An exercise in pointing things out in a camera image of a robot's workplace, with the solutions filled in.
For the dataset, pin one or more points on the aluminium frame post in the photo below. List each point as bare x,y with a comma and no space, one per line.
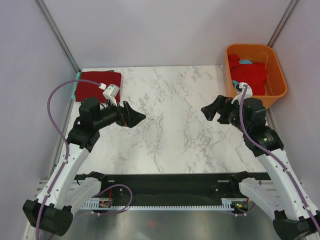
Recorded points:
282,22
57,33

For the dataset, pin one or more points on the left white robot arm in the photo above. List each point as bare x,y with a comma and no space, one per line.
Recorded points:
54,207

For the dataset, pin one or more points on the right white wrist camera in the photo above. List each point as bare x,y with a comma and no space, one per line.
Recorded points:
244,91

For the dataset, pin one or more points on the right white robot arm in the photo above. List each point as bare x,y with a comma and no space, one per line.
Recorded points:
294,216

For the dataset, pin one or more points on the light blue t shirt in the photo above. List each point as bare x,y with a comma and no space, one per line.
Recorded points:
239,71

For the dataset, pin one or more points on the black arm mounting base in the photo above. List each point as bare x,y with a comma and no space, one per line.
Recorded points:
200,185

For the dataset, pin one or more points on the orange plastic basket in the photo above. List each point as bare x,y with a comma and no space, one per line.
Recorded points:
276,86

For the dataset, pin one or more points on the aluminium rail profile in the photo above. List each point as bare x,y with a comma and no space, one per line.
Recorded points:
42,188

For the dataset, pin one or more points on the right aluminium frame post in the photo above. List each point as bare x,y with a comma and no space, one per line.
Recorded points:
282,22

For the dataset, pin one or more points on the left aluminium frame post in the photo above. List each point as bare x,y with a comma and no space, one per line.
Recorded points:
57,33

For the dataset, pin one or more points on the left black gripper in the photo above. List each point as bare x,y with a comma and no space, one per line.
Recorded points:
129,115

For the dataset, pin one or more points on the white slotted cable duct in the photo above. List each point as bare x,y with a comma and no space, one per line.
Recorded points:
171,204

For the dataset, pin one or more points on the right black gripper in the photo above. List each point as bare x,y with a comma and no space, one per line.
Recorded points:
222,103

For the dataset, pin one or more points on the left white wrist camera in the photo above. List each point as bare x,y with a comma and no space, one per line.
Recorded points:
110,92

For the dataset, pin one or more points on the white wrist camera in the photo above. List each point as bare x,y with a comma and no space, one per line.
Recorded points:
244,91
110,92

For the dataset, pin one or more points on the folded teal t shirt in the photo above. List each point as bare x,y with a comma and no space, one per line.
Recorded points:
73,95

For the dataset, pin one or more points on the bright red t shirt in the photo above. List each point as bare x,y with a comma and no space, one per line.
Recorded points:
257,77

